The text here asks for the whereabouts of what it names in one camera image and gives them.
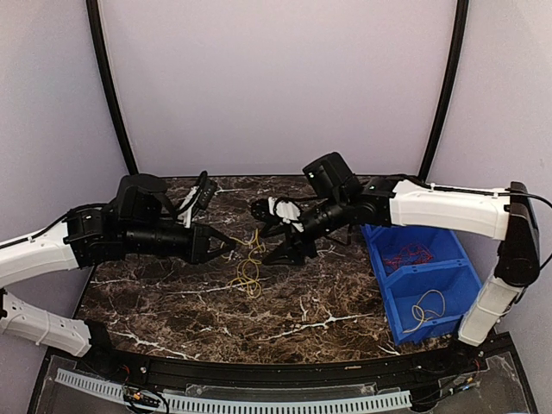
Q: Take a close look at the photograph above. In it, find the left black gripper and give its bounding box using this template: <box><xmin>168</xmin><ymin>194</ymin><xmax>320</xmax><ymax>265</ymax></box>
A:
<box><xmin>122</xmin><ymin>221</ymin><xmax>236</xmax><ymax>266</ymax></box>

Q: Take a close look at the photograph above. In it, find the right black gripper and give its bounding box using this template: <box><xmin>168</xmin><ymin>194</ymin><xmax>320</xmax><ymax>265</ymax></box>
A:
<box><xmin>260</xmin><ymin>192</ymin><xmax>350</xmax><ymax>266</ymax></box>

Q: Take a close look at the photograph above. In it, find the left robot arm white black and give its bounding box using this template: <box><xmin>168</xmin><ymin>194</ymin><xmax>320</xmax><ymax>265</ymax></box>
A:
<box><xmin>1</xmin><ymin>172</ymin><xmax>236</xmax><ymax>376</ymax></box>

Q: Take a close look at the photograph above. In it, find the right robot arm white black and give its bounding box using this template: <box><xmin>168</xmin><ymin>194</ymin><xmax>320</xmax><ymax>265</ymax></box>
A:
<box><xmin>251</xmin><ymin>152</ymin><xmax>549</xmax><ymax>374</ymax></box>

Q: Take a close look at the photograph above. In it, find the blue plastic divided bin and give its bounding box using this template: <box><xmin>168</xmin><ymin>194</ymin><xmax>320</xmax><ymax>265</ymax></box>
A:
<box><xmin>361</xmin><ymin>225</ymin><xmax>481</xmax><ymax>345</ymax></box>

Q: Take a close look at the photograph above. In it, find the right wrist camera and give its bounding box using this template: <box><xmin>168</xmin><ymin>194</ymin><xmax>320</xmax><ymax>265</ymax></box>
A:
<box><xmin>250</xmin><ymin>197</ymin><xmax>301</xmax><ymax>224</ymax></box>

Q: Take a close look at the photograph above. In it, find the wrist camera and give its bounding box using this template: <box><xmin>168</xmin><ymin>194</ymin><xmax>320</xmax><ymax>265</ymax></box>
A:
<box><xmin>177</xmin><ymin>171</ymin><xmax>218</xmax><ymax>228</ymax></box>
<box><xmin>250</xmin><ymin>197</ymin><xmax>301</xmax><ymax>224</ymax></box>

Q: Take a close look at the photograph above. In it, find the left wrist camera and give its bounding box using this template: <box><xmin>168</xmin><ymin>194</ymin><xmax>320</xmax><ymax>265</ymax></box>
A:
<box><xmin>177</xmin><ymin>171</ymin><xmax>218</xmax><ymax>228</ymax></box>

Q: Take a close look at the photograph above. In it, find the left black frame post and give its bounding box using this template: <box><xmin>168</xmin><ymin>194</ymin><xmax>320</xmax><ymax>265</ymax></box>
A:
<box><xmin>85</xmin><ymin>0</ymin><xmax>139</xmax><ymax>174</ymax></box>

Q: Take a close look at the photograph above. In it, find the black frame post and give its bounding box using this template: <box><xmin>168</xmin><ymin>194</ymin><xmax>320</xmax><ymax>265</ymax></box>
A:
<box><xmin>85</xmin><ymin>0</ymin><xmax>139</xmax><ymax>174</ymax></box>
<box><xmin>417</xmin><ymin>0</ymin><xmax>469</xmax><ymax>181</ymax></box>

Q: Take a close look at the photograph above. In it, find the white slotted cable duct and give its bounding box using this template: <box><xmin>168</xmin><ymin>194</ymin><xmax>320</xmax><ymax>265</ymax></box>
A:
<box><xmin>55</xmin><ymin>369</ymin><xmax>411</xmax><ymax>413</ymax></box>

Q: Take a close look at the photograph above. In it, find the black front rail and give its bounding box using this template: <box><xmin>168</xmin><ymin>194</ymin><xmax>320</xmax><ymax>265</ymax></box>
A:
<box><xmin>42</xmin><ymin>334</ymin><xmax>518</xmax><ymax>393</ymax></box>

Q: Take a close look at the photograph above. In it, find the right black frame post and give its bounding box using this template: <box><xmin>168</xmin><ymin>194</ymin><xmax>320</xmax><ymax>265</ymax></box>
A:
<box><xmin>417</xmin><ymin>0</ymin><xmax>469</xmax><ymax>181</ymax></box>

